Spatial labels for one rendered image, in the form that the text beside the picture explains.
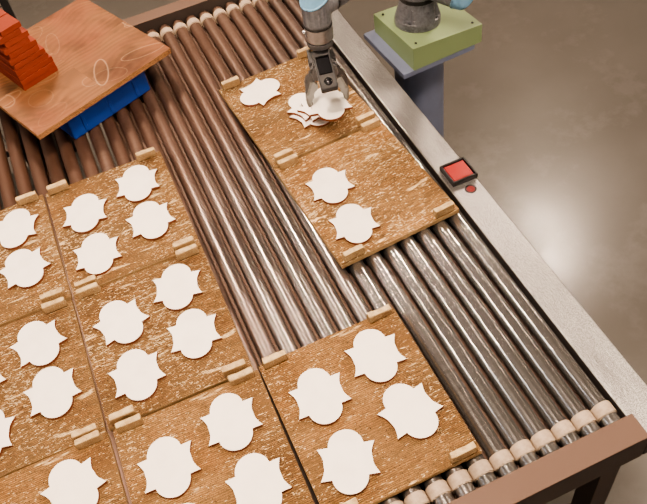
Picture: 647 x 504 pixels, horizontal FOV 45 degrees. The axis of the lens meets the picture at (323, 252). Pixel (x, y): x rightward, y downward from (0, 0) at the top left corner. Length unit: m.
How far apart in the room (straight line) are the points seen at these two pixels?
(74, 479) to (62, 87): 1.26
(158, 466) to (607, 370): 1.00
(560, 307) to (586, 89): 2.11
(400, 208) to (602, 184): 1.55
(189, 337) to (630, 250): 1.92
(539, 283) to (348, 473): 0.67
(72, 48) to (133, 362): 1.20
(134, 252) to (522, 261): 1.01
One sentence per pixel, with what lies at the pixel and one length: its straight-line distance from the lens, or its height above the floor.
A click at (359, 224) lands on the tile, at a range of 2.04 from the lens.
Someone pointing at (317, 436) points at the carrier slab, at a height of 0.94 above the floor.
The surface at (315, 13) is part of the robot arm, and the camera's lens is 2.05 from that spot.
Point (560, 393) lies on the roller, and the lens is 1.81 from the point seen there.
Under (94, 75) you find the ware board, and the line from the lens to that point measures 2.58.
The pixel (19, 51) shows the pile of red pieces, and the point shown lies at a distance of 2.58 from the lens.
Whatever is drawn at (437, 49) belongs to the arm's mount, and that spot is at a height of 0.91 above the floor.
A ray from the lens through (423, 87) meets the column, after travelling 2.75.
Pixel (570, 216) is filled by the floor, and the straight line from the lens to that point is 3.34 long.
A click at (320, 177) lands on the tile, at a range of 2.17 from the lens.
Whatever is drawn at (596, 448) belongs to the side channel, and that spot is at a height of 0.95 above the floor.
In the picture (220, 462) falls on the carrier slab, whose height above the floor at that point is 0.94.
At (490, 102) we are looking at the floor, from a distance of 3.81.
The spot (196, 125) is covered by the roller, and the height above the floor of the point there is 0.92.
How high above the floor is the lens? 2.49
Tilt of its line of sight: 51 degrees down
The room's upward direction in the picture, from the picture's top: 11 degrees counter-clockwise
